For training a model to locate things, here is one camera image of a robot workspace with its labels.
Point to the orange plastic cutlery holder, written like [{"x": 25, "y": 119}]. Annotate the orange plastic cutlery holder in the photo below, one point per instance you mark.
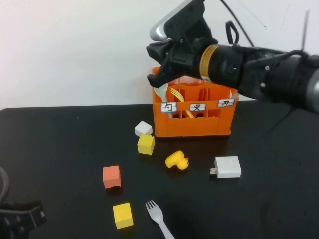
[{"x": 194, "y": 124}]

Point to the white foam cube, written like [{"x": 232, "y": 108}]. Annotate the white foam cube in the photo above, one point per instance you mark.
[{"x": 143, "y": 128}]

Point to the white plastic knife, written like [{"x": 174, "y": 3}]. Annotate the white plastic knife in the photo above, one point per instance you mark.
[{"x": 234, "y": 95}]

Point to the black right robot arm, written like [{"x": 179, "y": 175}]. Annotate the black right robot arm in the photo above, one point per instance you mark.
[{"x": 274, "y": 72}]

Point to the white plastic fork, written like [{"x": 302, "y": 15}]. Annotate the white plastic fork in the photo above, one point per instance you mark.
[{"x": 156, "y": 215}]

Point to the salmon foam cube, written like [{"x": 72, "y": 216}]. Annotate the salmon foam cube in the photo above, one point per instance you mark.
[{"x": 111, "y": 176}]

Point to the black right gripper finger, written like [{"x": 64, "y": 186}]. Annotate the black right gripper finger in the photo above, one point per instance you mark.
[
  {"x": 164, "y": 73},
  {"x": 159, "y": 51}
]

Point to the pale plastic spoon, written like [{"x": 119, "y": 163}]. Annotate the pale plastic spoon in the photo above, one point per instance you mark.
[{"x": 160, "y": 93}]

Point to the yellow rubber duck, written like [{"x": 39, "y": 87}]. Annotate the yellow rubber duck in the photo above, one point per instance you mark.
[{"x": 175, "y": 160}]

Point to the paper spoon label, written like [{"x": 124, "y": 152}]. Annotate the paper spoon label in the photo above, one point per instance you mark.
[{"x": 169, "y": 107}]

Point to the yellow foam cube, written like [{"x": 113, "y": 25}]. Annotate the yellow foam cube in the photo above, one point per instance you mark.
[
  {"x": 122, "y": 216},
  {"x": 145, "y": 145}
]

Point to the paper knife label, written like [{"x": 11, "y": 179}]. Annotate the paper knife label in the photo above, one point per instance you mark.
[{"x": 226, "y": 102}]

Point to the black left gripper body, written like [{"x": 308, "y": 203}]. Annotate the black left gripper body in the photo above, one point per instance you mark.
[{"x": 17, "y": 219}]

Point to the black camera bracket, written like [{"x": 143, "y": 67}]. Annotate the black camera bracket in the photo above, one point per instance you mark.
[{"x": 189, "y": 20}]

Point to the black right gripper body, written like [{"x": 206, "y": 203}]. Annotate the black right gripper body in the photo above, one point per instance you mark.
[{"x": 189, "y": 57}]

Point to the white power adapter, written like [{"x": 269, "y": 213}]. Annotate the white power adapter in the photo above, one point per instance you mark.
[{"x": 228, "y": 167}]

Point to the yellow plastic fork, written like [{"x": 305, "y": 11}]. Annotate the yellow plastic fork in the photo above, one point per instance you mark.
[{"x": 178, "y": 94}]

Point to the paper fork label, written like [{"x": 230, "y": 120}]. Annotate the paper fork label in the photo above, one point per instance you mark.
[{"x": 198, "y": 107}]

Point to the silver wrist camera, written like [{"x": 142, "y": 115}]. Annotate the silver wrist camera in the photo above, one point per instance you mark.
[{"x": 159, "y": 30}]

